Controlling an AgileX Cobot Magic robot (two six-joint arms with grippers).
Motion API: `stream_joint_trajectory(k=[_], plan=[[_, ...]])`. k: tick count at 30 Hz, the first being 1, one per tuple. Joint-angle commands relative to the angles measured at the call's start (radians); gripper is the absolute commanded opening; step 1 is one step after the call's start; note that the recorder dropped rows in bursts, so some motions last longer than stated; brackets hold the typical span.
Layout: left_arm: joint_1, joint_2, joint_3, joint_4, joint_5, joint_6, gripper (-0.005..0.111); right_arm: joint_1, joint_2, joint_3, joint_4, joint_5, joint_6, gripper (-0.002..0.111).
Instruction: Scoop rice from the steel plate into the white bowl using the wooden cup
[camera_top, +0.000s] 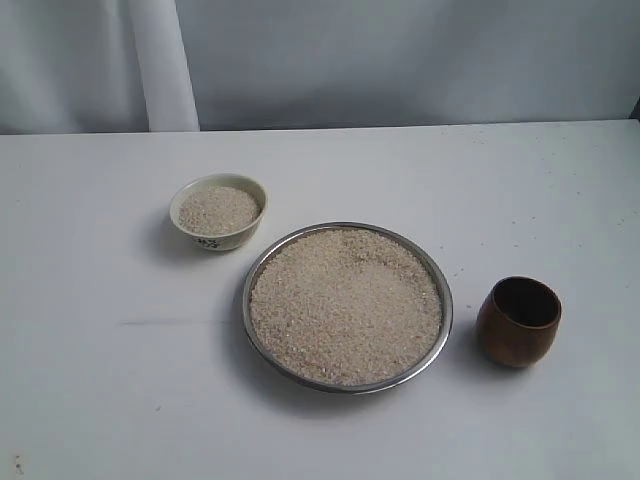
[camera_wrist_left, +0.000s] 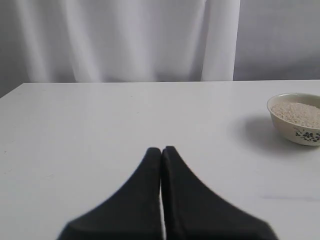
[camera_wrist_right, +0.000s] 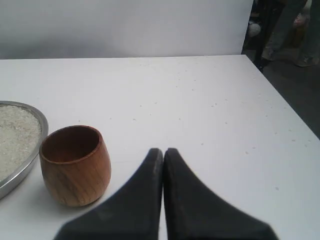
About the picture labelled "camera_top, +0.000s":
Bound brown wooden cup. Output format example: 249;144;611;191
475;276;562;368

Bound rice in steel basin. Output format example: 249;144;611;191
249;229;442;386

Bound small cream floral bowl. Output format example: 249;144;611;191
169;174;267;251

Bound rice in small bowl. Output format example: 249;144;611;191
178;186;261;236

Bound large steel basin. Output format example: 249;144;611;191
242;222;453;395

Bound white backdrop curtain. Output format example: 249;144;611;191
1;1;639;134

